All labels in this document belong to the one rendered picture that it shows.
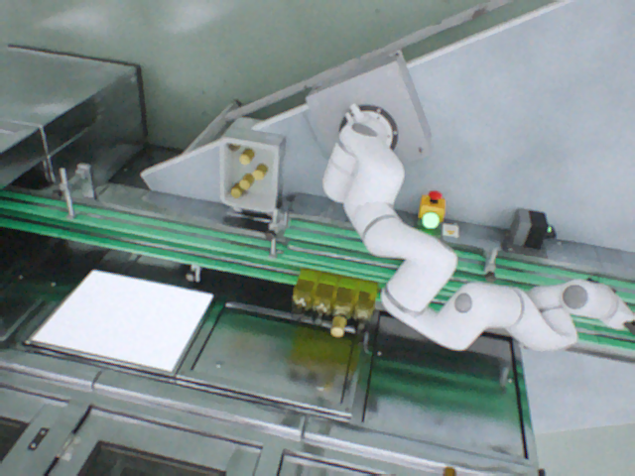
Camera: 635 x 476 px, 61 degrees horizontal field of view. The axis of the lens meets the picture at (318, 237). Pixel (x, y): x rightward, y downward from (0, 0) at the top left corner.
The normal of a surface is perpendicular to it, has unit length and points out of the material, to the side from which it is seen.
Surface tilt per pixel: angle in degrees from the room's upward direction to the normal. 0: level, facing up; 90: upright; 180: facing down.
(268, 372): 91
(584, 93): 0
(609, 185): 0
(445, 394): 90
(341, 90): 5
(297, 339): 90
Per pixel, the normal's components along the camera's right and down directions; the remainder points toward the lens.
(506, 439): 0.09, -0.81
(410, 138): -0.26, 0.51
